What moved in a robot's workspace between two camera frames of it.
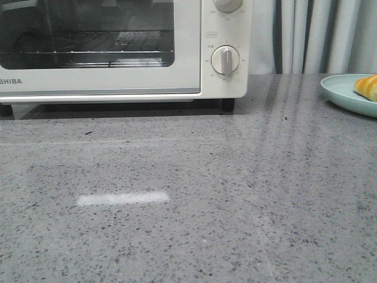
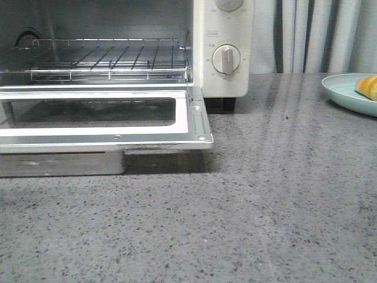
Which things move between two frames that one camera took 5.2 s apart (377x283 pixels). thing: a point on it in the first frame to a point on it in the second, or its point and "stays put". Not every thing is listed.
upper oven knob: x=228 y=6 stays put
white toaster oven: x=123 y=50 stays put
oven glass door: x=100 y=47 to x=84 y=130
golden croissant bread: x=367 y=86 stays put
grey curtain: x=313 y=36 stays put
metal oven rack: x=91 y=48 to x=109 y=60
